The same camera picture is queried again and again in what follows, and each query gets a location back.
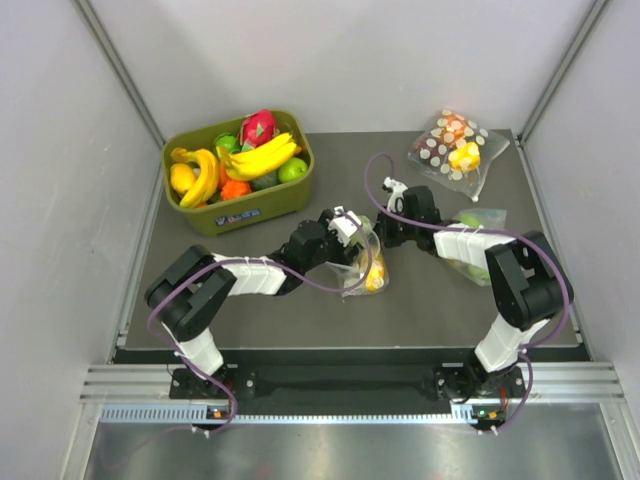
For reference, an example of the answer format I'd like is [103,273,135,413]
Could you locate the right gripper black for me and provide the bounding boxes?
[366,205,419,249]

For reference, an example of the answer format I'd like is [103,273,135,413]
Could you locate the zip bag with bananas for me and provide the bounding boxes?
[328,240,386,298]

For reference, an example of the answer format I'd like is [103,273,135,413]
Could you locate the yellow banana bunch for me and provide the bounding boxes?
[170,147,219,208]
[216,133,299,181]

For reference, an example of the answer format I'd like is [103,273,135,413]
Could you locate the green apple toy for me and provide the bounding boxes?
[277,157,308,184]
[350,215,379,249]

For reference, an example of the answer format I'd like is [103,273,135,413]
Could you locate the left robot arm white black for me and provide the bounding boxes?
[144,207,364,397]

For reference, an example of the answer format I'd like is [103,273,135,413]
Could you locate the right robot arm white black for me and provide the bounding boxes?
[375,177,574,402]

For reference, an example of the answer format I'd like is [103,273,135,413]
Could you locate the yellow mango toy in bag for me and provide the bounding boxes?
[365,253,388,293]

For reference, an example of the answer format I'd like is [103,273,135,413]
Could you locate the blue zip bag colourful balls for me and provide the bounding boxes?
[447,208,507,287]

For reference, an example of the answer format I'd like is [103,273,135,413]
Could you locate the polka dot zip bag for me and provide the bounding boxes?
[407,109,511,203]

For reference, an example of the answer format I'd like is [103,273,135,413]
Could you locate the olive green plastic bin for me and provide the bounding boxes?
[161,109,315,237]

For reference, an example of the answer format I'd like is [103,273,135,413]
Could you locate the grey green melon toy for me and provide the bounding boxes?
[250,171,279,191]

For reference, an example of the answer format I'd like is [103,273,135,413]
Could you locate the orange pumpkin toy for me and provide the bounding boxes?
[220,180,252,201]

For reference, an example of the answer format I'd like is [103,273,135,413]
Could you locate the yellow banana bunch in bin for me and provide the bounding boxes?
[170,147,219,208]

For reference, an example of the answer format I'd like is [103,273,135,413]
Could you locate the pink dragon fruit toy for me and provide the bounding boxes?
[239,109,277,151]

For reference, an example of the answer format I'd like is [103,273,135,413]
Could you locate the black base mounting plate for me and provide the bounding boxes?
[114,347,591,416]

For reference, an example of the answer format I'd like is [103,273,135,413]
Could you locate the green round fruit toy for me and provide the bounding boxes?
[213,133,241,154]

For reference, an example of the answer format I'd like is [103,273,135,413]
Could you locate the yellow lemon toy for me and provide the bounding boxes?
[170,163,197,196]

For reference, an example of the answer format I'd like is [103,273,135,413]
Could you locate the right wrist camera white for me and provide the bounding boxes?
[382,177,408,214]

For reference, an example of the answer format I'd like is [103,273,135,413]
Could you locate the slotted grey cable duct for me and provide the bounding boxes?
[100,404,506,427]

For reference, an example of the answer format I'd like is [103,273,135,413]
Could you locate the right aluminium frame post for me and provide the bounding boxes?
[516,0,611,145]

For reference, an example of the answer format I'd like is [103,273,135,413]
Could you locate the aluminium frame post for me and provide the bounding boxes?
[516,0,611,145]
[71,0,165,147]

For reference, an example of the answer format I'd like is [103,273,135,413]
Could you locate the left aluminium frame post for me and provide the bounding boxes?
[71,0,165,147]

